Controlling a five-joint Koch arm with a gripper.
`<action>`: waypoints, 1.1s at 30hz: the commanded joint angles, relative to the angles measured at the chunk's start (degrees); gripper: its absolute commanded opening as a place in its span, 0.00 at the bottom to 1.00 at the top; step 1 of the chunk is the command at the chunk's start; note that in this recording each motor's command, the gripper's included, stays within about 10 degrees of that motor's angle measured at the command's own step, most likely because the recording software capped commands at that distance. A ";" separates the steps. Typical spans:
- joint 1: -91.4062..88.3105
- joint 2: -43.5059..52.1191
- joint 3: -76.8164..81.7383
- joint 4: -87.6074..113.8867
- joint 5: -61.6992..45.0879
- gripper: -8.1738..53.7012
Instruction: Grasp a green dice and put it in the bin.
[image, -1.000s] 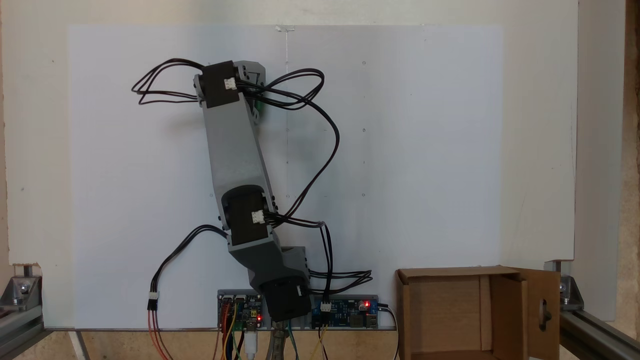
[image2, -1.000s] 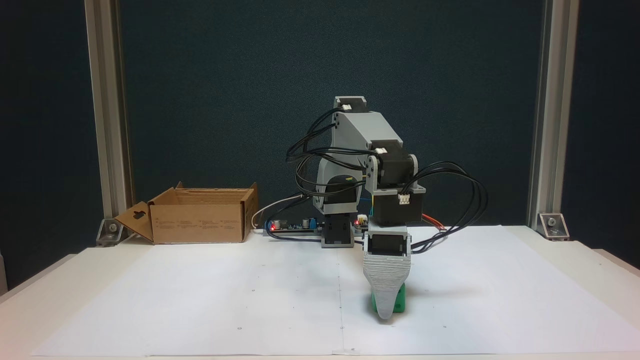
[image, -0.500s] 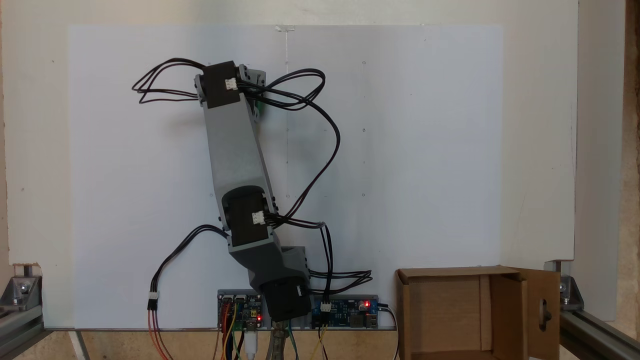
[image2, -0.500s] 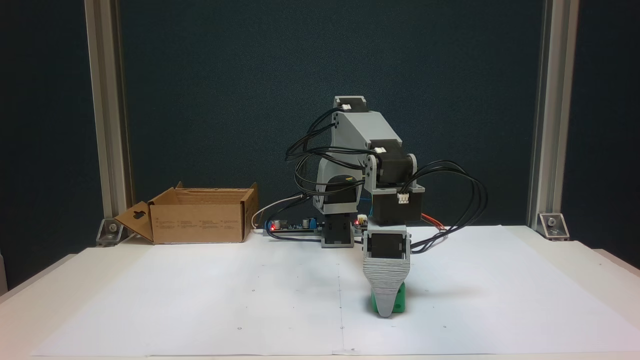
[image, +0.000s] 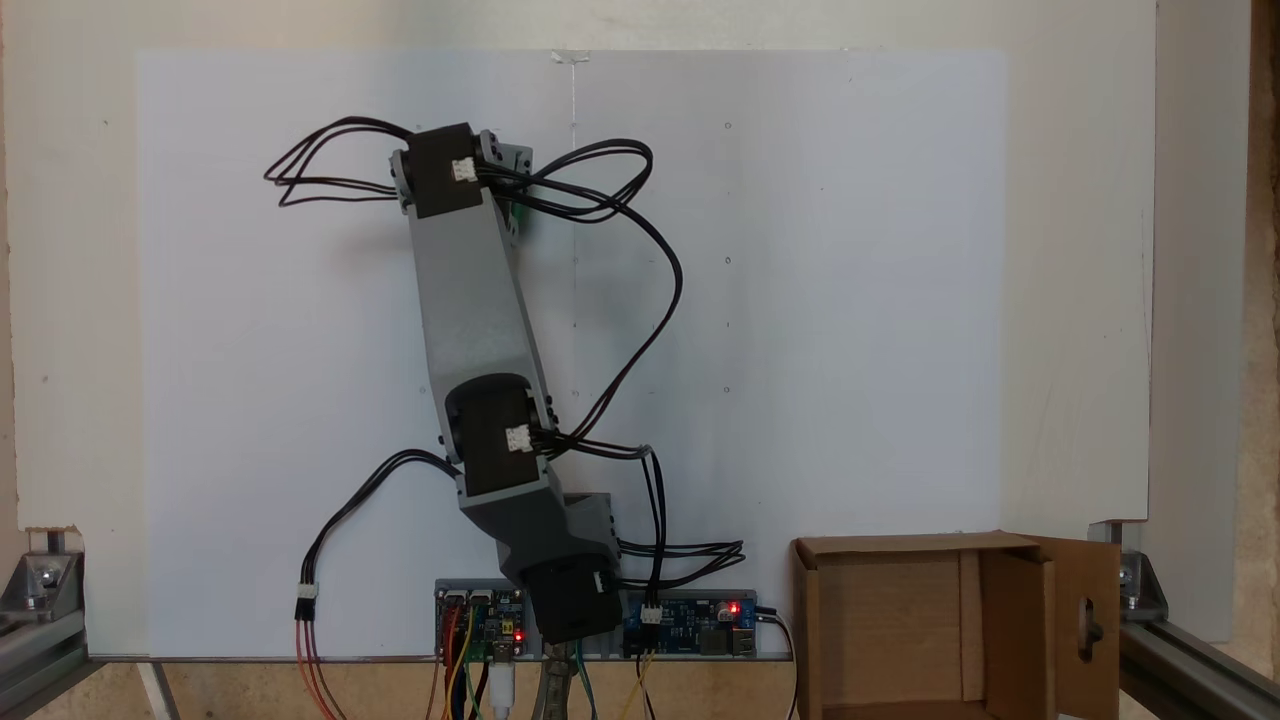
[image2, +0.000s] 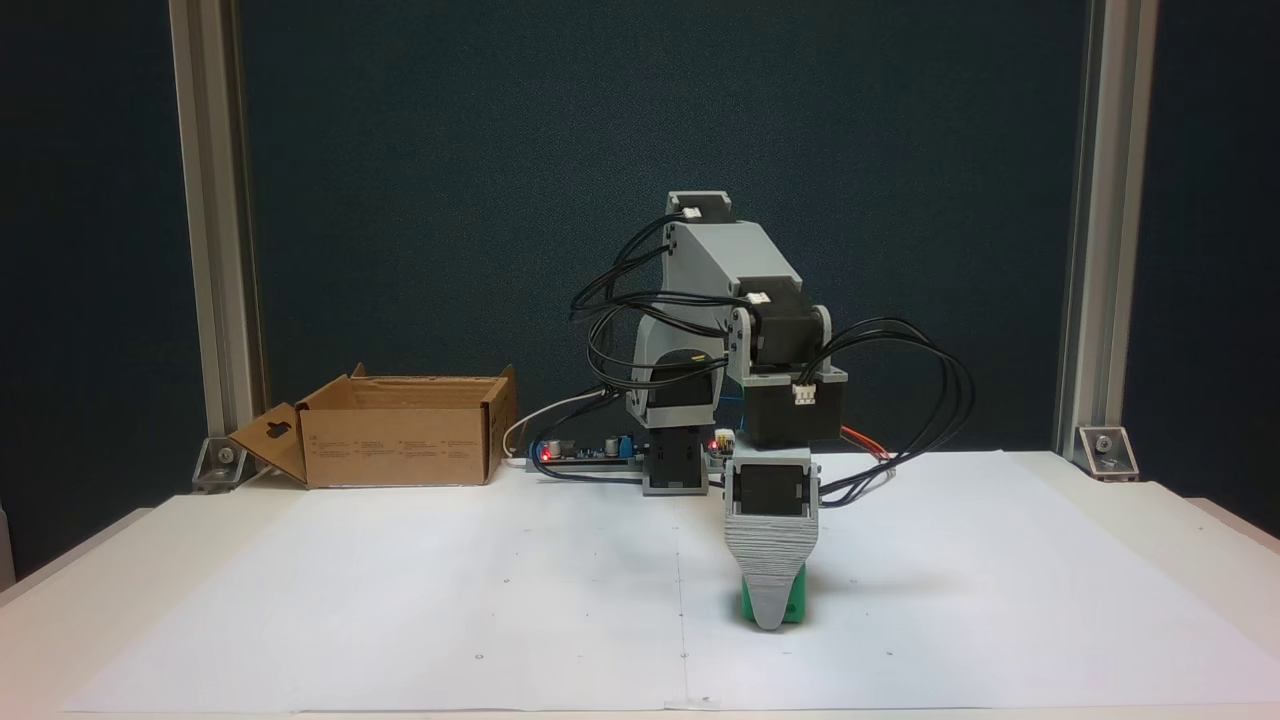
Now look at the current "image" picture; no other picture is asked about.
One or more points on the blue board with red LED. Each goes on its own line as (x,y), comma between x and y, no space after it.
(700,625)

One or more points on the clear tape strip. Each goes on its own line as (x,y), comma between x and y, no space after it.
(570,57)

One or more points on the aluminium frame rail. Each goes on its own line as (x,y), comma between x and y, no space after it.
(1190,670)
(40,650)

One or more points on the white paper sheet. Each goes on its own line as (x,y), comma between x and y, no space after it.
(250,400)
(850,300)

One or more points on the green dice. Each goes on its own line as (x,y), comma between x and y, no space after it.
(522,215)

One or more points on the brown cardboard box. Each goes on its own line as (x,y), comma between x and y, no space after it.
(900,630)

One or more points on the grey metal corner bracket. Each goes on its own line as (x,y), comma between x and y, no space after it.
(1135,575)
(40,580)

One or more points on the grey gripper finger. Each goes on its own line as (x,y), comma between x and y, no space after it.
(512,215)

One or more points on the grey black Koch robot arm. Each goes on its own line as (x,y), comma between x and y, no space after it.
(470,300)

